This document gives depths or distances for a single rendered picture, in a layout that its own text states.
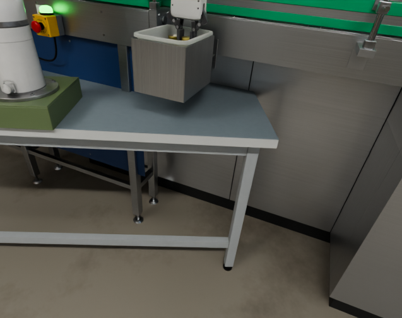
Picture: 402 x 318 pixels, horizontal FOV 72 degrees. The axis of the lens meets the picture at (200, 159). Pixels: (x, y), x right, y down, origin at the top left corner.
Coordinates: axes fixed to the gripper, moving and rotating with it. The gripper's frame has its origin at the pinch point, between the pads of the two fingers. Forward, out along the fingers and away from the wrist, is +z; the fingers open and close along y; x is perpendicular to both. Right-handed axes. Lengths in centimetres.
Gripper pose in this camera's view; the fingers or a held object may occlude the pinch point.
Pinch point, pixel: (186, 36)
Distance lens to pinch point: 94.5
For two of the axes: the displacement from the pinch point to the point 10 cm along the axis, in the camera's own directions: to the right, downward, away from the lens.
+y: -9.1, -2.8, 2.9
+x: -4.0, 4.9, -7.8
